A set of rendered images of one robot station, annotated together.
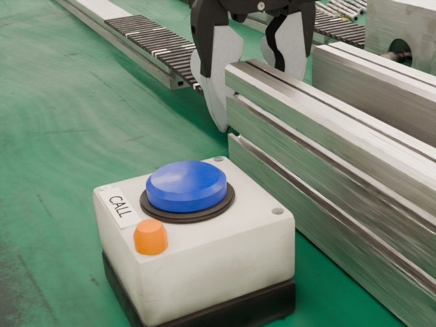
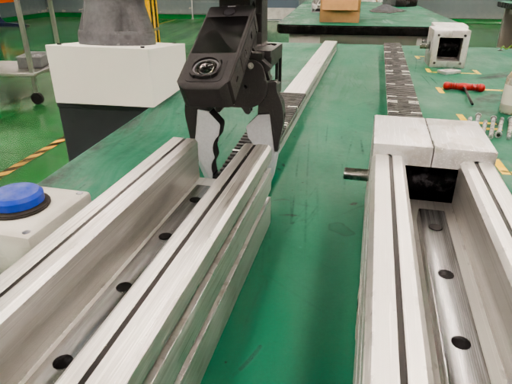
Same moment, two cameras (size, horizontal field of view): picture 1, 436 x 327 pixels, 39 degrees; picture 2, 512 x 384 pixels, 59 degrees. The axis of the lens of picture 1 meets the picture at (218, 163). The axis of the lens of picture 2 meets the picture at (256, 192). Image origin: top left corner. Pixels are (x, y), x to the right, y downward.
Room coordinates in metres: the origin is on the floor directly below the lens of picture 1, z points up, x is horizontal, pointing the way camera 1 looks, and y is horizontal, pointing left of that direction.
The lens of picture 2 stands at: (0.13, -0.33, 1.01)
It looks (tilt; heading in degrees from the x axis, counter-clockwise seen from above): 26 degrees down; 38
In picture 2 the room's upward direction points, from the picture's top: straight up
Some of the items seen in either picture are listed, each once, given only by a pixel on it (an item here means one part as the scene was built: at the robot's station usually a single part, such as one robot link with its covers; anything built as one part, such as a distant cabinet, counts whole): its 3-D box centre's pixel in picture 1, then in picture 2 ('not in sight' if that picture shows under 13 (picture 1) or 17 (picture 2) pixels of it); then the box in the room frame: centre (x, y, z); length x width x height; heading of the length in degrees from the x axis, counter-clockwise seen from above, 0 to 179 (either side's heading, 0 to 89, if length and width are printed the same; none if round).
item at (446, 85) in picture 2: not in sight; (467, 94); (1.10, -0.11, 0.79); 0.16 x 0.08 x 0.02; 21
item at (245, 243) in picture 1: (206, 242); (35, 238); (0.27, 0.01, 0.81); 0.10 x 0.08 x 0.06; 114
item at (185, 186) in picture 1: (187, 192); (17, 201); (0.27, 0.02, 0.84); 0.04 x 0.04 x 0.02
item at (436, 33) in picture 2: not in sight; (441, 46); (1.45, 0.05, 0.83); 0.11 x 0.10 x 0.10; 116
